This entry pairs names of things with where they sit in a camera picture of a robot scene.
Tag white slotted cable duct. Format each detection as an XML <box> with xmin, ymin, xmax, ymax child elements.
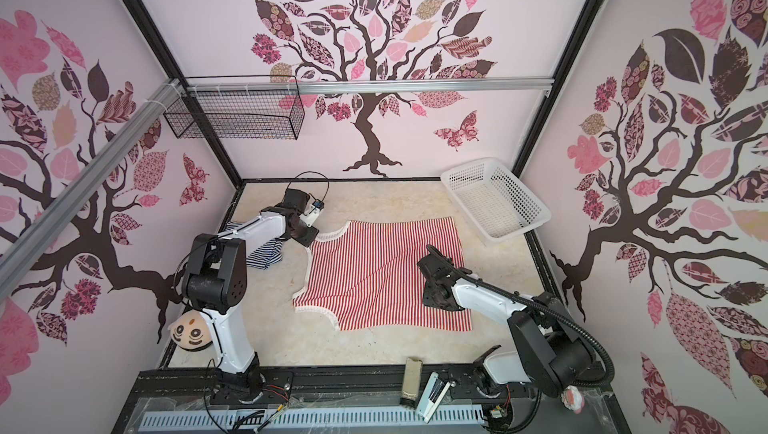
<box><xmin>135</xmin><ymin>405</ymin><xmax>486</xmax><ymax>433</ymax></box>

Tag black wire mesh basket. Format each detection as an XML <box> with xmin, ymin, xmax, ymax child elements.
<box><xmin>164</xmin><ymin>74</ymin><xmax>305</xmax><ymax>141</ymax></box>

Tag white plastic laundry basket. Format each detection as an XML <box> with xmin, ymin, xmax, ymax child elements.
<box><xmin>440</xmin><ymin>158</ymin><xmax>552</xmax><ymax>246</ymax></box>

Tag small beige rectangular block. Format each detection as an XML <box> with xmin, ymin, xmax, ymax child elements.
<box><xmin>399</xmin><ymin>357</ymin><xmax>423</xmax><ymax>410</ymax></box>

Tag white black handheld device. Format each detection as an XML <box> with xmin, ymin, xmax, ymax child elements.
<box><xmin>416</xmin><ymin>372</ymin><xmax>451</xmax><ymax>423</ymax></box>

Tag aluminium rail left diagonal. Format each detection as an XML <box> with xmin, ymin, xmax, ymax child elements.
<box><xmin>1</xmin><ymin>79</ymin><xmax>183</xmax><ymax>299</ymax></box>

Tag aluminium rail back horizontal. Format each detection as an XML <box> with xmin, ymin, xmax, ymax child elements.
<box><xmin>186</xmin><ymin>77</ymin><xmax>554</xmax><ymax>95</ymax></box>

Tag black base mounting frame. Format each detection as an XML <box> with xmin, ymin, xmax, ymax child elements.
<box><xmin>110</xmin><ymin>363</ymin><xmax>630</xmax><ymax>433</ymax></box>

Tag red white striped tank top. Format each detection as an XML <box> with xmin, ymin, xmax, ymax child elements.
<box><xmin>292</xmin><ymin>217</ymin><xmax>472</xmax><ymax>332</ymax></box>

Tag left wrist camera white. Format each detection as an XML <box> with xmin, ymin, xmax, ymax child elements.
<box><xmin>300</xmin><ymin>199</ymin><xmax>325</xmax><ymax>227</ymax></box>

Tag black corrugated cable conduit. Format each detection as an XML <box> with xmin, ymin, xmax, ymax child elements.
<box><xmin>425</xmin><ymin>244</ymin><xmax>616</xmax><ymax>387</ymax></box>

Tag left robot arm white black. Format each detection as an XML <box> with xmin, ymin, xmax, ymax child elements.
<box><xmin>182</xmin><ymin>188</ymin><xmax>325</xmax><ymax>403</ymax></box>

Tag plush doll head toy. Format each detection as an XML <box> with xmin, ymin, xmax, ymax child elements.
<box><xmin>168</xmin><ymin>310</ymin><xmax>212</xmax><ymax>352</ymax></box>

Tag small pink white object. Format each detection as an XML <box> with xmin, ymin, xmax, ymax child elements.
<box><xmin>561</xmin><ymin>386</ymin><xmax>586</xmax><ymax>414</ymax></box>

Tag blue white striped tank top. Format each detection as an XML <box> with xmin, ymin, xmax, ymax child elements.
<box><xmin>224</xmin><ymin>220</ymin><xmax>283</xmax><ymax>270</ymax></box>

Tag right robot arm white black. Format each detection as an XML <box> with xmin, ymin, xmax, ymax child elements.
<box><xmin>417</xmin><ymin>245</ymin><xmax>610</xmax><ymax>398</ymax></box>

